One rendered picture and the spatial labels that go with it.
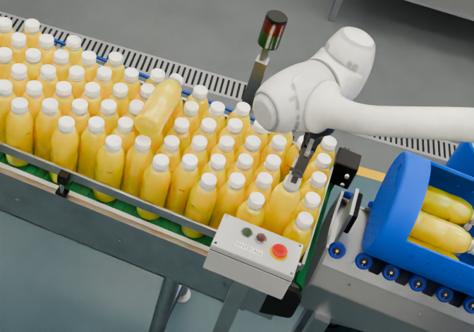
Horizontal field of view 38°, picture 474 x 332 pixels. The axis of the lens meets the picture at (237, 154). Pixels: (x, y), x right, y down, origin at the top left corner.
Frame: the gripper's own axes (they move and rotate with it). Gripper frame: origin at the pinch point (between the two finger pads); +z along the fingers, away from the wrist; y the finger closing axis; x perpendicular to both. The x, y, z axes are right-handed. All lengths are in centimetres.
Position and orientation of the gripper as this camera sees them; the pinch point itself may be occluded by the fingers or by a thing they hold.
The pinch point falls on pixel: (295, 173)
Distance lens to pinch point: 164.4
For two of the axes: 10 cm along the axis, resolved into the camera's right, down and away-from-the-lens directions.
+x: -9.3, -3.7, 0.5
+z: -2.3, 6.7, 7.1
